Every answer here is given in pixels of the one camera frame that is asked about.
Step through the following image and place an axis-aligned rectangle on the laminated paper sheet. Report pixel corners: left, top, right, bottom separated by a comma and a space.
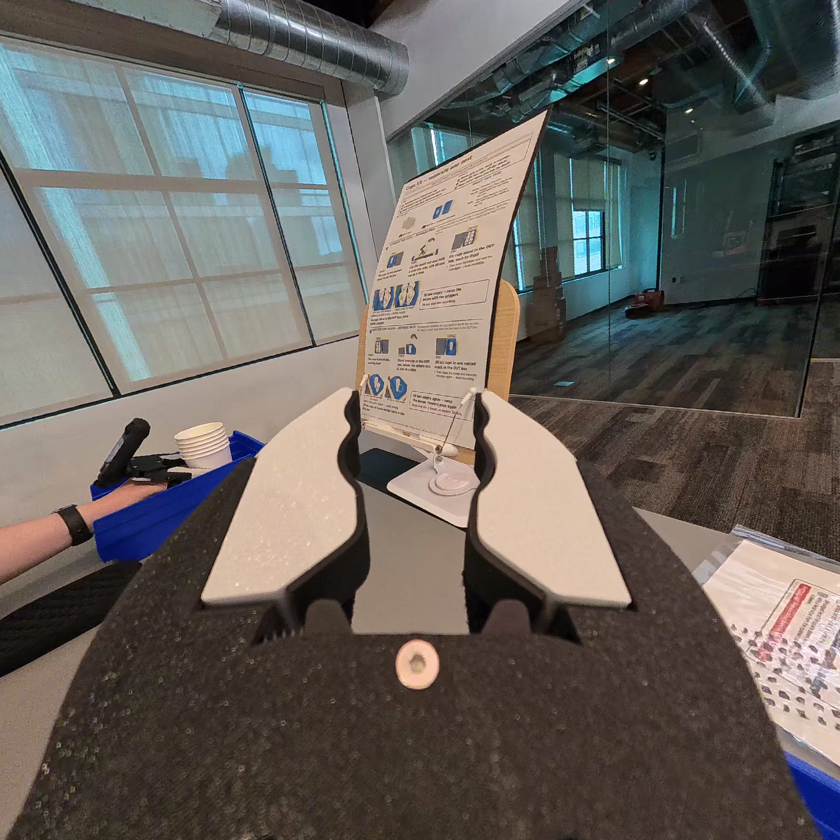
696, 524, 840, 769

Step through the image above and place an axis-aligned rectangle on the person's left hand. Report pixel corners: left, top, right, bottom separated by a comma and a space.
89, 478, 173, 534

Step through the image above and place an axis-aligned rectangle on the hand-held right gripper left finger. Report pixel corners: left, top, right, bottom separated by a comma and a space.
199, 386, 371, 613

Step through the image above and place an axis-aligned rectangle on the brown cardboard box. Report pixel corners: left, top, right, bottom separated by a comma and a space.
527, 246, 569, 347

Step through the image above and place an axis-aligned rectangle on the large window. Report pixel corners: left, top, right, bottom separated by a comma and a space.
0, 36, 370, 429

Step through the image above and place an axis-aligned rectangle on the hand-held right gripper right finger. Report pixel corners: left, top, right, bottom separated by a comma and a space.
461, 390, 634, 634

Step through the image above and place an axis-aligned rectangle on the white clipboard stand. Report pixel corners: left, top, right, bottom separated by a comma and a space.
360, 387, 483, 530

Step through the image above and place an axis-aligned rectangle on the silver air duct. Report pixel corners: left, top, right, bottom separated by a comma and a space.
213, 0, 411, 101

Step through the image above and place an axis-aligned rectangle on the person's left forearm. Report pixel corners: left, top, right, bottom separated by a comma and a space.
0, 507, 70, 586

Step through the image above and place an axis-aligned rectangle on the black wristwatch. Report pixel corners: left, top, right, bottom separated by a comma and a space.
51, 503, 95, 547

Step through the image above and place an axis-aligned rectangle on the black quilted armrest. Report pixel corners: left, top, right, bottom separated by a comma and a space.
0, 561, 143, 678

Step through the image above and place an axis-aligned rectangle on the narrow blue plastic bin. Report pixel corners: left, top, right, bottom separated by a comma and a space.
784, 751, 840, 840

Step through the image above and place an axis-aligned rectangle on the large blue plastic bin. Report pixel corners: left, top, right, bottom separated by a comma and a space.
91, 430, 265, 563

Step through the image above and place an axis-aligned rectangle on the wooden instruction clipboard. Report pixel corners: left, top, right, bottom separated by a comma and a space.
356, 107, 552, 468

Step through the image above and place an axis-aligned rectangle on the stack of nested paper cups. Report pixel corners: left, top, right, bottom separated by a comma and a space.
174, 422, 232, 471

